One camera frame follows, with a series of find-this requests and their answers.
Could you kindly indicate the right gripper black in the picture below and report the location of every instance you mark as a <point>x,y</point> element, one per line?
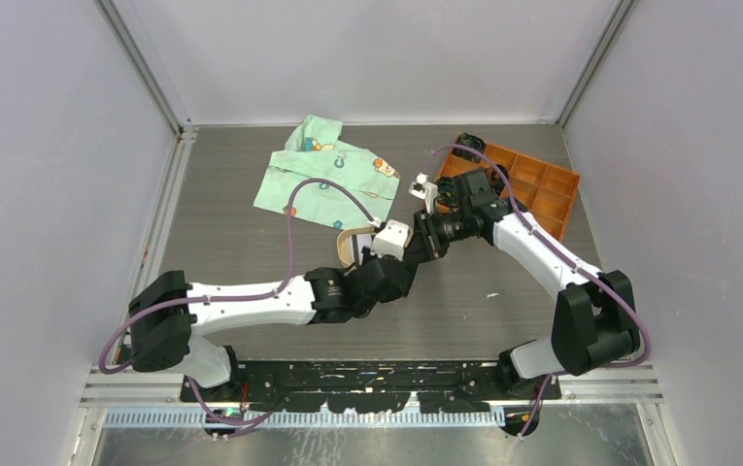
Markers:
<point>424,224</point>

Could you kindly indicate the white striped card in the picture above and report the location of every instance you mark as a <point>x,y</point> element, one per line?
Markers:
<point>363,247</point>

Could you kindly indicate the green cartoon print cloth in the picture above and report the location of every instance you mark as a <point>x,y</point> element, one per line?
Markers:
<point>319,178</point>

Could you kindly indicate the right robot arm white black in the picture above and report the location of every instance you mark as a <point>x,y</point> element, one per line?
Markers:
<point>594,323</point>

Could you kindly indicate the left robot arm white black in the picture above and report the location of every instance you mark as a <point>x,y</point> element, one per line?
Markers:
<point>172,319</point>

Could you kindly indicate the rolled dark belt front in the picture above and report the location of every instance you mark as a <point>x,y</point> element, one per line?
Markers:
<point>446,196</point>

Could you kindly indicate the rolled dark belt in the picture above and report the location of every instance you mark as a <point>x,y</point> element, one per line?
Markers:
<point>446,196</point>
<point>471,141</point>

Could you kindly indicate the beige oval tray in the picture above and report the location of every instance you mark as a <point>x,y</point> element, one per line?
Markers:
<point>345,242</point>

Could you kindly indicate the rolled dark belt back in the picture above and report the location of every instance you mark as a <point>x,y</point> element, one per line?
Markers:
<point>471,141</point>

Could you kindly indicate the orange compartment organizer tray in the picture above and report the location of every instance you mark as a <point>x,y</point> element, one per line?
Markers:
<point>547,189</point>

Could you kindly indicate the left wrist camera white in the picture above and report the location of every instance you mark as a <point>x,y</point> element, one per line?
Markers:
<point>391,239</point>

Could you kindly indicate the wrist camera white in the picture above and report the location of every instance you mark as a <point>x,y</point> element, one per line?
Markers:
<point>427,191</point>
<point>391,239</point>

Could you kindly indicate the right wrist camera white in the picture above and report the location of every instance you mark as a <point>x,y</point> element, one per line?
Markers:
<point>427,191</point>

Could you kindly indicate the slotted metal cable duct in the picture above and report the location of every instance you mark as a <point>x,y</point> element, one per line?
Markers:
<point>411,417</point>

